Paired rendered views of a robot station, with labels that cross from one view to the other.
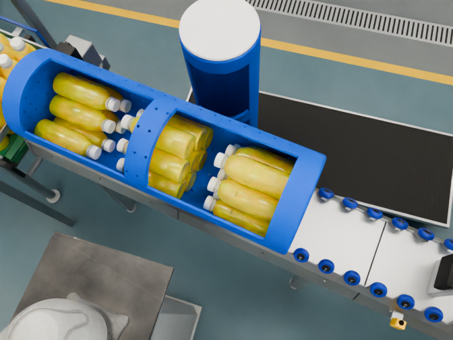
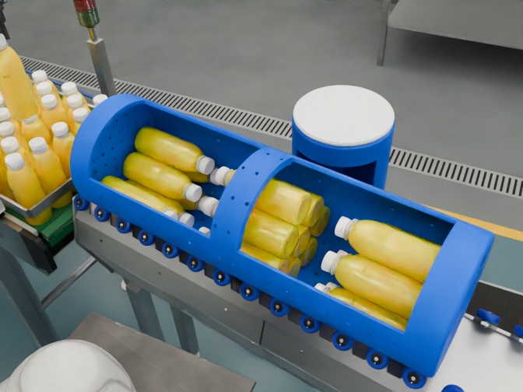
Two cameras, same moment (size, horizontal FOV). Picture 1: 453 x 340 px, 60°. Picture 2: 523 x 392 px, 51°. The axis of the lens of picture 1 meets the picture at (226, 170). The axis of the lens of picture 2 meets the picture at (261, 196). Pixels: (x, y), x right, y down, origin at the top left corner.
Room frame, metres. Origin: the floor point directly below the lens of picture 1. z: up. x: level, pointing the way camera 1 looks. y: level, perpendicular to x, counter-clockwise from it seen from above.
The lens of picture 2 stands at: (-0.32, 0.14, 1.94)
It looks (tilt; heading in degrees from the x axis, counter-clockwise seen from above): 44 degrees down; 2
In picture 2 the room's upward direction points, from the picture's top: 3 degrees counter-clockwise
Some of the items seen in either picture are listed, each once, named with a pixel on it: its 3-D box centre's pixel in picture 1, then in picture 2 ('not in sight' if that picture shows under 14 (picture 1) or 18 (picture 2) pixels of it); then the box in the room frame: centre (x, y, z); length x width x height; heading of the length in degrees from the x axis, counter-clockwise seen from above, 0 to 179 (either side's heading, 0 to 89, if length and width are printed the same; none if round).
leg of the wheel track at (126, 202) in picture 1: (113, 190); (154, 340); (0.67, 0.56, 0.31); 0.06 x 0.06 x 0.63; 56
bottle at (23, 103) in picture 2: not in sight; (12, 79); (0.82, 0.76, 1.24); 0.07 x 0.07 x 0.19
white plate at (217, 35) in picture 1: (219, 26); (343, 113); (0.93, -0.05, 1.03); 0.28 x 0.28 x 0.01
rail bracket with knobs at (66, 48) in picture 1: (67, 61); not in sight; (0.96, 0.51, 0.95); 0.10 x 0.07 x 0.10; 146
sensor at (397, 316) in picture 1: (400, 314); not in sight; (-0.06, -0.41, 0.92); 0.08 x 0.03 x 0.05; 146
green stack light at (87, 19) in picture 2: not in sight; (87, 15); (1.28, 0.70, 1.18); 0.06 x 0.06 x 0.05
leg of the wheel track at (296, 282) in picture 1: (302, 277); not in sight; (0.12, -0.25, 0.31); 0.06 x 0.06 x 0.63; 56
